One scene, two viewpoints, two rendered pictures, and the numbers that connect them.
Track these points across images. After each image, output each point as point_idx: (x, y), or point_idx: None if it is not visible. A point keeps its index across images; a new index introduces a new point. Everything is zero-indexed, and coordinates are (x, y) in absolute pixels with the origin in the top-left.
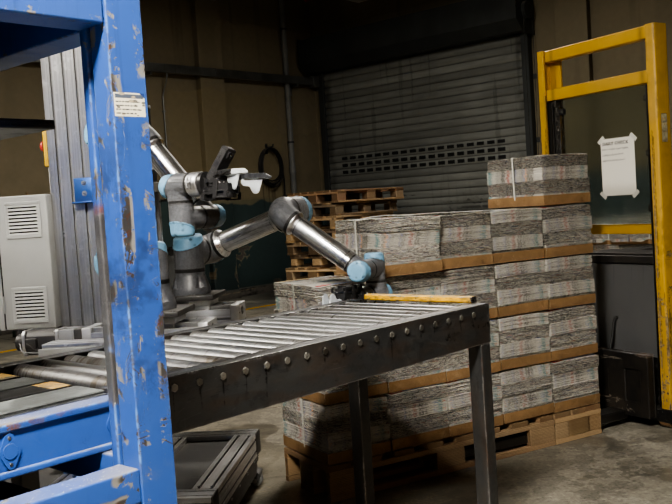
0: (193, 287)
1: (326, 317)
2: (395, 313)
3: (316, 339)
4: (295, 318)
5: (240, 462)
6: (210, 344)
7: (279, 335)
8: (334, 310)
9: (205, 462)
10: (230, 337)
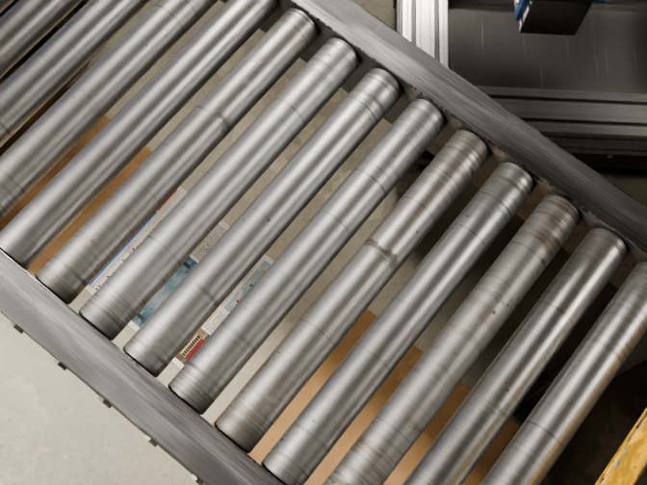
0: None
1: (381, 228)
2: (387, 412)
3: None
4: (375, 153)
5: (643, 140)
6: (5, 19)
7: (90, 142)
8: (519, 242)
9: (634, 78)
10: (118, 42)
